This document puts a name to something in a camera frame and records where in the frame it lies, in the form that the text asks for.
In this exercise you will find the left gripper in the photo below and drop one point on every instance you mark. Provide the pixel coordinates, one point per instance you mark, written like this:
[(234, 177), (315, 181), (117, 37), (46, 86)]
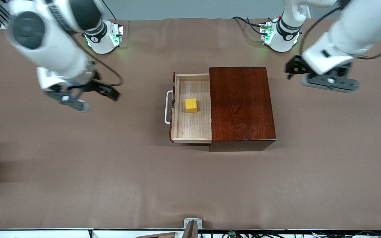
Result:
[(297, 67)]

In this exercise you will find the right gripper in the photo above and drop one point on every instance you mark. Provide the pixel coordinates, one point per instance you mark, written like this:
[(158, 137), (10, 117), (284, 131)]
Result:
[(95, 86)]

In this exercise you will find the yellow cube block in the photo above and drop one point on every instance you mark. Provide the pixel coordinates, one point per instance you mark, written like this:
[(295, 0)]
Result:
[(191, 105)]

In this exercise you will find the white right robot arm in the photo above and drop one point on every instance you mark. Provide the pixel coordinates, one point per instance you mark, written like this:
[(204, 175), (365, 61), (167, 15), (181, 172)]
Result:
[(55, 49)]

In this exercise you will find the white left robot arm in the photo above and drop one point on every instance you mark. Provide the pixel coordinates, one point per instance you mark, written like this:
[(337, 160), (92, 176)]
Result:
[(359, 23)]

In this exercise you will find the dark brown wooden cabinet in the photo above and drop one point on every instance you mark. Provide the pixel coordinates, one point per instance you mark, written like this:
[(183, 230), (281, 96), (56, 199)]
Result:
[(243, 112)]

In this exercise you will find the large table cover sheet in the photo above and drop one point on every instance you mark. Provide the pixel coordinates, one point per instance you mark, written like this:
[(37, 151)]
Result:
[(111, 185)]

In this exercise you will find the white table edge strip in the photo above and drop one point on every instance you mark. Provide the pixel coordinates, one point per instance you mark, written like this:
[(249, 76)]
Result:
[(45, 233)]

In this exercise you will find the flat tan wooden piece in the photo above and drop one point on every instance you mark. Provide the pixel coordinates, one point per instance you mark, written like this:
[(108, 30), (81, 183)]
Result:
[(157, 235)]

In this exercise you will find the small green connector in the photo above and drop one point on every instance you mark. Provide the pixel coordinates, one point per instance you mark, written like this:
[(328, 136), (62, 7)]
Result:
[(232, 233)]

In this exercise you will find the small metal clamp bracket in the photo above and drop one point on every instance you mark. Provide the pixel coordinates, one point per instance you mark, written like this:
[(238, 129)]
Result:
[(192, 220)]

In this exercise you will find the grey wedge-shaped mount post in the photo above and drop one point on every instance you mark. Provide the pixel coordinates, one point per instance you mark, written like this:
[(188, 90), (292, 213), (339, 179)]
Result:
[(190, 231)]

